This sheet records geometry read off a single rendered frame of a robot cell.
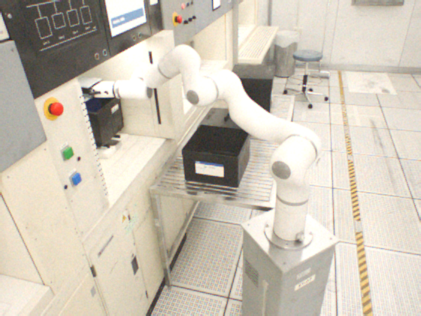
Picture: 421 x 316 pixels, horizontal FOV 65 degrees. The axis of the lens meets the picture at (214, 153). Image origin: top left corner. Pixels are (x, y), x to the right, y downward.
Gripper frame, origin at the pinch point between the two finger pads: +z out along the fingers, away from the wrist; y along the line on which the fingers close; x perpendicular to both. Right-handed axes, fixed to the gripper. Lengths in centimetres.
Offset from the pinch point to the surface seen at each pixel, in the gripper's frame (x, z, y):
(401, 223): -120, -176, 74
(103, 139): -22.1, -8.2, -9.2
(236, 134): -30, -67, 21
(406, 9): -29, -226, 422
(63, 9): 40, -29, -41
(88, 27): 33, -29, -31
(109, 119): -14.9, -8.7, -1.6
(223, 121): -33, -55, 42
